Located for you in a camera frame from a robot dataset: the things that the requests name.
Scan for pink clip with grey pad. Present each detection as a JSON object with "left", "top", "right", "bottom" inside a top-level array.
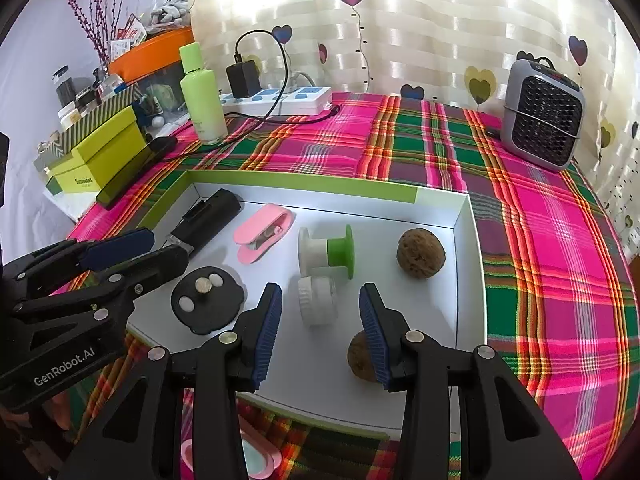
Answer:
[{"left": 235, "top": 417, "right": 283, "bottom": 478}]

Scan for black charging cable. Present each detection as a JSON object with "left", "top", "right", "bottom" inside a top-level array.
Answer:
[{"left": 150, "top": 29, "right": 343, "bottom": 161}]

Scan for black bike light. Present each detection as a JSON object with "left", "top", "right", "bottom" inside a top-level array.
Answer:
[{"left": 169, "top": 188, "right": 243, "bottom": 256}]

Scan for black smartphone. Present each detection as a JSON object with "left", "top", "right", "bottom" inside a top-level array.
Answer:
[{"left": 96, "top": 136, "right": 177, "bottom": 209}]

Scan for small white jar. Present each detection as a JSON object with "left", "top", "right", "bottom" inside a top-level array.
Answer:
[{"left": 297, "top": 275, "right": 337, "bottom": 328}]

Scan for plain pink clip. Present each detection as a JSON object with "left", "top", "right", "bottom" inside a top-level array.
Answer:
[{"left": 234, "top": 203, "right": 295, "bottom": 264}]

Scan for white power strip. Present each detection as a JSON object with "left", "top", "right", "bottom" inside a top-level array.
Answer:
[{"left": 220, "top": 86, "right": 335, "bottom": 117}]

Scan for chevron striped box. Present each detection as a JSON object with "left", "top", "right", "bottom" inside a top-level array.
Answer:
[{"left": 35, "top": 82, "right": 142, "bottom": 161}]

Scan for grey panda gadget black base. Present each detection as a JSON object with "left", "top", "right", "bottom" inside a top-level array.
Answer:
[{"left": 171, "top": 266, "right": 246, "bottom": 336}]

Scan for grey desktop heater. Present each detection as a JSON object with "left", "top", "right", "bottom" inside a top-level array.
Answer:
[{"left": 501, "top": 58, "right": 587, "bottom": 171}]

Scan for purple decorative branches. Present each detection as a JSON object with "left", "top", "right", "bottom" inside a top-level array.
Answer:
[{"left": 57, "top": 0, "right": 126, "bottom": 68}]

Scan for plaid tablecloth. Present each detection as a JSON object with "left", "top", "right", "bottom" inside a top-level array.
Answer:
[{"left": 65, "top": 90, "right": 636, "bottom": 480}]

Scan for crumpled white plastic bag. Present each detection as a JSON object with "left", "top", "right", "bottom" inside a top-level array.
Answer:
[{"left": 150, "top": 0, "right": 193, "bottom": 28}]

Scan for dark glass jar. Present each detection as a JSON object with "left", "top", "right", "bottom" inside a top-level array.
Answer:
[{"left": 52, "top": 65, "right": 77, "bottom": 108}]

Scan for light green lotion bottle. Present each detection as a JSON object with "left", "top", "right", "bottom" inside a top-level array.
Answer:
[{"left": 179, "top": 42, "right": 228, "bottom": 145}]

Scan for brown walnut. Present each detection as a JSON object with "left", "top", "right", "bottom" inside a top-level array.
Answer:
[
  {"left": 396, "top": 228, "right": 446, "bottom": 277},
  {"left": 347, "top": 331, "right": 383, "bottom": 381}
]

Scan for heart print curtain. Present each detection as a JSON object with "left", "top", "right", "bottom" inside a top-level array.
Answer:
[{"left": 185, "top": 0, "right": 640, "bottom": 256}]

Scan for yellow-green storage box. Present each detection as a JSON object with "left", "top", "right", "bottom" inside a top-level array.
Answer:
[{"left": 47, "top": 107, "right": 151, "bottom": 193}]

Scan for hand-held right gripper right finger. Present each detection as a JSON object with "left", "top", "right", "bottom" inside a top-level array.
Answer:
[{"left": 359, "top": 282, "right": 583, "bottom": 480}]

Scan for green and white spool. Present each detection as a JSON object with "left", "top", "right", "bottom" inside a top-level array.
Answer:
[{"left": 298, "top": 224, "right": 357, "bottom": 279}]

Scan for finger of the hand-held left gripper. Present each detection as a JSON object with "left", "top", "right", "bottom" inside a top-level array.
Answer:
[
  {"left": 0, "top": 227, "right": 156, "bottom": 296},
  {"left": 10, "top": 244, "right": 191, "bottom": 328}
]

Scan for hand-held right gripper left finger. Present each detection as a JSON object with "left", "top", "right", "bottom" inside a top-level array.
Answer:
[{"left": 60, "top": 282, "right": 283, "bottom": 480}]

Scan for orange storage box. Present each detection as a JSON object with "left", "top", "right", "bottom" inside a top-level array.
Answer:
[{"left": 107, "top": 25, "right": 196, "bottom": 106}]

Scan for black charger plug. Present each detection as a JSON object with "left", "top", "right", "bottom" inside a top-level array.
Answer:
[{"left": 226, "top": 57, "right": 262, "bottom": 101}]

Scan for green and white cardboard box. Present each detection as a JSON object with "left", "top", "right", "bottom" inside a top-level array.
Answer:
[{"left": 135, "top": 169, "right": 493, "bottom": 441}]

